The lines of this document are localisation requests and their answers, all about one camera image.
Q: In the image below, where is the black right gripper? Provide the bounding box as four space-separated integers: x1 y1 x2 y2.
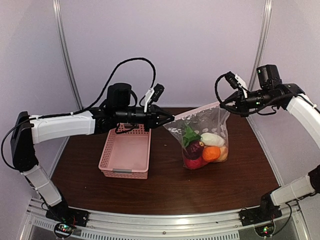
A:
220 87 279 117

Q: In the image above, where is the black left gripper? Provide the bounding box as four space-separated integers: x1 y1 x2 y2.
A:
115 104 174 132

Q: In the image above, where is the white radish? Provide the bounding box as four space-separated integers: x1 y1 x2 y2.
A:
182 125 201 148
200 132 225 147

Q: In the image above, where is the clear zip top bag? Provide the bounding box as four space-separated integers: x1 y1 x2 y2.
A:
164 102 230 170

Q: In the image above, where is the yellow peach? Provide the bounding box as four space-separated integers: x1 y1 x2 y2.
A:
216 146 229 163

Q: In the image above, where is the pink plastic basket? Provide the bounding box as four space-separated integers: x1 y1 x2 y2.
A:
98 123 152 180

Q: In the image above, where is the red apple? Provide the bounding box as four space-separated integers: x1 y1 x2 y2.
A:
183 157 208 170

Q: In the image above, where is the orange tangerine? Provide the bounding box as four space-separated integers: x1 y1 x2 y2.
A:
202 146 221 162

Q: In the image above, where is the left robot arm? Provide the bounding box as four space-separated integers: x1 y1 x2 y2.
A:
6 83 175 222

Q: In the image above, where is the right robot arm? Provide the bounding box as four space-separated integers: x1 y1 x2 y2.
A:
214 64 320 221

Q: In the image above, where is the right circuit board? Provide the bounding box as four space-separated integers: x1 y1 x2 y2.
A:
254 223 275 238

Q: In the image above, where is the circuit board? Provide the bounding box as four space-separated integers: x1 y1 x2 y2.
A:
254 223 275 238
53 222 75 238

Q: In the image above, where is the left circuit board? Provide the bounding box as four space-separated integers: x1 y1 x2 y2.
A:
53 222 75 238

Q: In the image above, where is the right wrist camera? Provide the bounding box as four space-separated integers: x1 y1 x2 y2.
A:
224 71 248 92

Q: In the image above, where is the right black cable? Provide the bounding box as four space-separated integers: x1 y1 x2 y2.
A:
214 73 278 117

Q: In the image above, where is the black cable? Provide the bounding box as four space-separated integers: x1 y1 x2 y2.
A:
72 57 157 116
214 73 278 117

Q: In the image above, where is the left black cable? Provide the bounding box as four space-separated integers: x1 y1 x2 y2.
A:
72 57 157 116

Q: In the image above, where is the right side aluminium rail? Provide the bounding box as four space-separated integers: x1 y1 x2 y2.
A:
248 116 289 186

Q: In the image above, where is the right rear aluminium post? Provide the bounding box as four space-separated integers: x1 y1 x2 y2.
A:
248 0 273 91

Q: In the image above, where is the aluminium post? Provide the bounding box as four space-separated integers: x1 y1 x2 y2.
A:
51 0 83 110
248 0 273 91

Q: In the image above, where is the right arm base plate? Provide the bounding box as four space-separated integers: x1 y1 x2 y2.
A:
238 206 283 227

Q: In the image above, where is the front aluminium frame rail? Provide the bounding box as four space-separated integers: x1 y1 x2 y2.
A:
21 196 311 240

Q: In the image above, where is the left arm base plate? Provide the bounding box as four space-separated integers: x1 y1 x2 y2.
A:
45 208 89 227

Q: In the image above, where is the left rear aluminium post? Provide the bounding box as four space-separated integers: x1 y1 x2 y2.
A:
51 0 83 110

